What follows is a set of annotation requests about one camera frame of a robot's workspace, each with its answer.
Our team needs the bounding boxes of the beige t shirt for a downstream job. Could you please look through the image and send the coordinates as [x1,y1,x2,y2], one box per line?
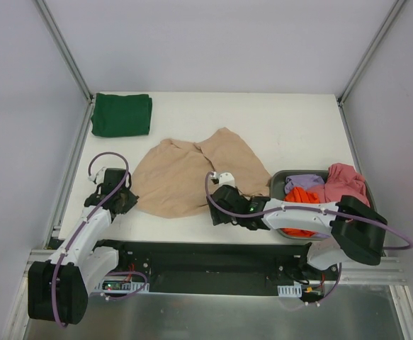
[132,127,271,218]

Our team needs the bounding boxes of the pink t shirt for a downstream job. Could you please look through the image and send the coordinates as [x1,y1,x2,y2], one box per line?
[308,163,370,206]

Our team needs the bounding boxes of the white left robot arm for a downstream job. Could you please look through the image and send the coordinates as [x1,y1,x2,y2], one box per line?
[28,168,138,327]

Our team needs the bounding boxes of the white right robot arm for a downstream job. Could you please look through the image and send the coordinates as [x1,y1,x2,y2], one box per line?
[206,185,387,280]

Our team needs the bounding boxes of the orange t shirt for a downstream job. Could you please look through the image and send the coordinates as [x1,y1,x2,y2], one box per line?
[282,186,320,238]

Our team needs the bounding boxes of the grey plastic bin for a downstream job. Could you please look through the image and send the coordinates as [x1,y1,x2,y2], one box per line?
[268,169,381,244]

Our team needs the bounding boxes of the left aluminium corner post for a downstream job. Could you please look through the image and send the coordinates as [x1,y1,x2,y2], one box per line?
[33,0,94,103]

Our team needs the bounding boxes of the right aluminium corner post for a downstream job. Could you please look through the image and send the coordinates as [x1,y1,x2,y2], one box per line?
[337,0,409,107]

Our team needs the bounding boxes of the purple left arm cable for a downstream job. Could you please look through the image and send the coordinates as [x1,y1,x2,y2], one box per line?
[50,151,149,329]

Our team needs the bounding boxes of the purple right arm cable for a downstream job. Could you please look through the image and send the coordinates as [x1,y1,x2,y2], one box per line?
[205,171,413,309]

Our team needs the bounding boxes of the aluminium corner post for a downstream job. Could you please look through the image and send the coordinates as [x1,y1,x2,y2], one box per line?
[337,0,409,107]
[33,0,94,103]

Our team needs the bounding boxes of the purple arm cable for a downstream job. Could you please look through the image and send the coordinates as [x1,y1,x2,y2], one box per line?
[205,171,413,309]
[50,151,149,329]

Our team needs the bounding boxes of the white slotted cable duct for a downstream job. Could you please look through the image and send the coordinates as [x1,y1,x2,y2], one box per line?
[277,284,302,298]

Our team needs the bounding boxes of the lilac t shirt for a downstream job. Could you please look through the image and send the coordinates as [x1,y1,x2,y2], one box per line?
[284,174,325,194]

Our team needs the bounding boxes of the folded green t shirt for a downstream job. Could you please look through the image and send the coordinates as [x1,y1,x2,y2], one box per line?
[91,93,152,138]

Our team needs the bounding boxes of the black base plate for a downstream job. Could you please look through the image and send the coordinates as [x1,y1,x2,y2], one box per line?
[96,239,339,296]

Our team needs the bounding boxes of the aluminium frame rail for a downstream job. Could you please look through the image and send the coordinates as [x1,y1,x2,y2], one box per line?
[24,247,407,286]

